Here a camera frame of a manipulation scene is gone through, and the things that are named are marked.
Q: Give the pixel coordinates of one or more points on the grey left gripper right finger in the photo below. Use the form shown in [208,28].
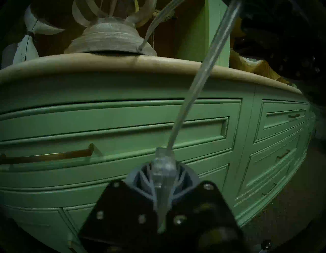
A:
[198,209]

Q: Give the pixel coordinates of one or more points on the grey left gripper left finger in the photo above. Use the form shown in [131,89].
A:
[122,211]

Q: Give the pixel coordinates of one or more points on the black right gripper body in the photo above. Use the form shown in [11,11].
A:
[280,33]

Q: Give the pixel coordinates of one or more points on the green cabinet door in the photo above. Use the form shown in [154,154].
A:
[30,224]
[219,173]

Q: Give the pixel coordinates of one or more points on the giant clam shell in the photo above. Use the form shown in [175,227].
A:
[254,68]

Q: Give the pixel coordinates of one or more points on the green cabinet drawer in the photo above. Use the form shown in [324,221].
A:
[270,163]
[280,119]
[257,196]
[76,127]

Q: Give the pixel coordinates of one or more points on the green cabinet hutch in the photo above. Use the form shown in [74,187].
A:
[102,89]

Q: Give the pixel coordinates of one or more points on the carved wooden table lamp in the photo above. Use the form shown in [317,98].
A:
[109,38]

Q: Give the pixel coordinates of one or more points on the white whale tail figurine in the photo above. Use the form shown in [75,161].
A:
[25,48]

